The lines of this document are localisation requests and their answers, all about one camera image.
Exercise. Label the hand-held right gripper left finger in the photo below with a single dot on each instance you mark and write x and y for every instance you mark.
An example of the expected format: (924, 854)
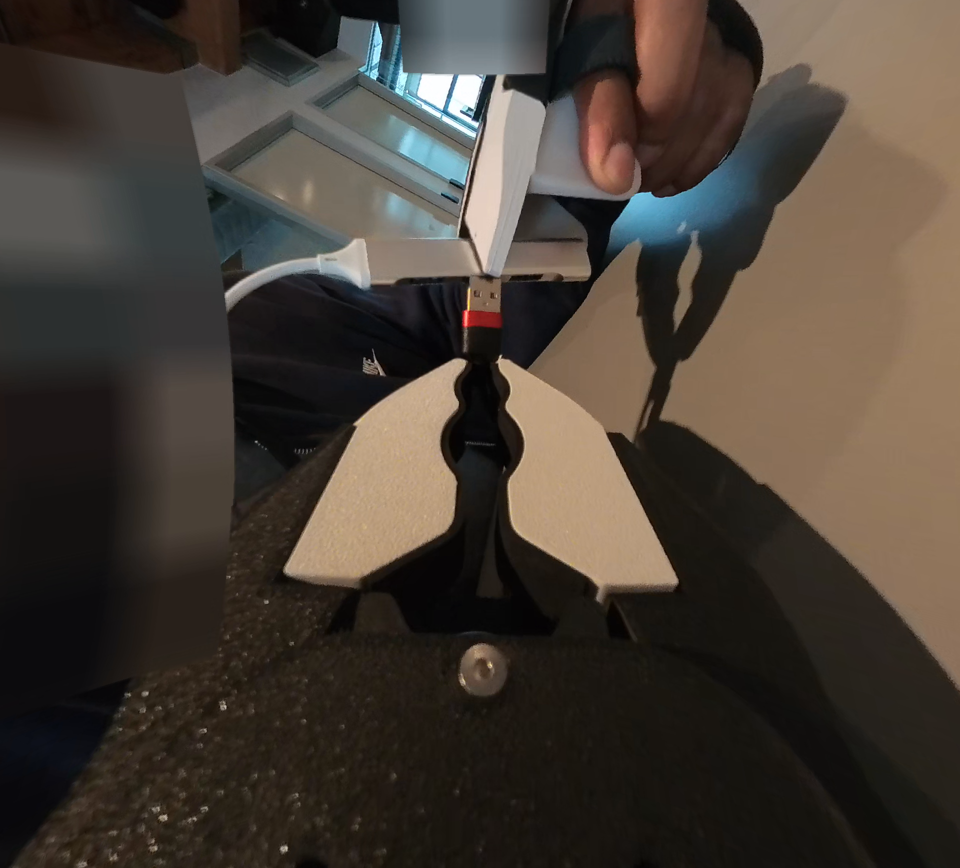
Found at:
(375, 493)

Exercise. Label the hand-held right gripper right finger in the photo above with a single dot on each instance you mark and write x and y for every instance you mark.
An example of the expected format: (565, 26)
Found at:
(593, 493)

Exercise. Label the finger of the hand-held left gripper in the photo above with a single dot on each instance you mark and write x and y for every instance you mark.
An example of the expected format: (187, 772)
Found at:
(555, 219)
(503, 178)

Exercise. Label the person's left hand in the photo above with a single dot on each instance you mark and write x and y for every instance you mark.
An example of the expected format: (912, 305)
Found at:
(675, 73)

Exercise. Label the person's torso in dark jacket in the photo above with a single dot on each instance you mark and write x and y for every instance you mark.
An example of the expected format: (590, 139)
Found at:
(345, 358)

